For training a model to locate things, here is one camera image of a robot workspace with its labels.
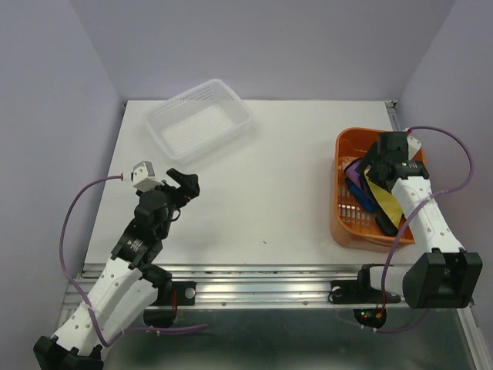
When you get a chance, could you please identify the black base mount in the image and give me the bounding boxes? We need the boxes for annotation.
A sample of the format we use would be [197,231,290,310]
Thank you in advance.
[328,280,401,329]
[143,281,196,328]

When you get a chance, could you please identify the purple black-edged towel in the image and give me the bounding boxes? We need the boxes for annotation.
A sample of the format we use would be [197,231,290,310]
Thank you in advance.
[344,158,368,191]

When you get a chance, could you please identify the aluminium mounting rail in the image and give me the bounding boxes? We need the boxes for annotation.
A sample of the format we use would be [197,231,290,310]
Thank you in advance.
[57,264,478,313]

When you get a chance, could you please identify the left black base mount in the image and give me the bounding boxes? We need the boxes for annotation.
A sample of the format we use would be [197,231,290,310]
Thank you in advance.
[143,281,196,328]

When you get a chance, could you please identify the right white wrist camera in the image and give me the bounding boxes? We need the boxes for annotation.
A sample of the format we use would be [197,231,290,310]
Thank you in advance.
[407,132,422,160]

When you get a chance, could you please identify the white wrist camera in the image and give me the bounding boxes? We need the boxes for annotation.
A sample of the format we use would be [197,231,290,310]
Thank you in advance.
[407,132,422,160]
[131,161,162,192]

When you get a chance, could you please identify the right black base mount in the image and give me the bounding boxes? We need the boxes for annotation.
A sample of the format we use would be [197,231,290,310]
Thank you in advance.
[328,280,401,329]

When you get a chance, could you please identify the orange plastic tub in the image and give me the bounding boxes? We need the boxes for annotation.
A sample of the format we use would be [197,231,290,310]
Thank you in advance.
[330,128,429,252]

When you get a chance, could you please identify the yellow black-edged towel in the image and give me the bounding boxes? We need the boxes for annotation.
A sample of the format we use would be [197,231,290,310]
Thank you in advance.
[364,170,403,227]

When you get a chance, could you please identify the white plastic basket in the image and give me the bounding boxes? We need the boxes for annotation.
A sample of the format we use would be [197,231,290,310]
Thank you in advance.
[143,79,253,164]

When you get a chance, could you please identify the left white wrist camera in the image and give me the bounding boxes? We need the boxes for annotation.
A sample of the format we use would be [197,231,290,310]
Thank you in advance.
[131,161,162,192]

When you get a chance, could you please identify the blue towel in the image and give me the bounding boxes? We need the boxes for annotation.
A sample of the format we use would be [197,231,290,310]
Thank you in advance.
[344,178,377,214]

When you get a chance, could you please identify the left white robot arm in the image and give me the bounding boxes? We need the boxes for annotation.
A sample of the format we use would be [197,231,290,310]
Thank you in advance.
[33,161,200,369]

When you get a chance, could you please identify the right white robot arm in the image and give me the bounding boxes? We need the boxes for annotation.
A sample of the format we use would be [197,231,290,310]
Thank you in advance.
[354,132,483,308]

